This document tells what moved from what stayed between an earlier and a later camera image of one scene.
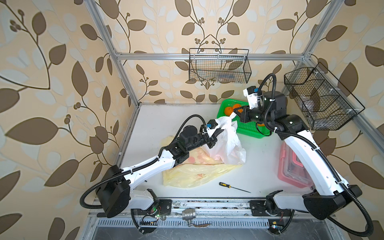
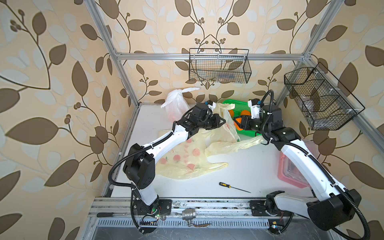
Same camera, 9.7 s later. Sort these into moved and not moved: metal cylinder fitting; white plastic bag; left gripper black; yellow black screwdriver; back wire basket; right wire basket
Moved: left gripper black; white plastic bag
Not moved: metal cylinder fitting; yellow black screwdriver; right wire basket; back wire basket
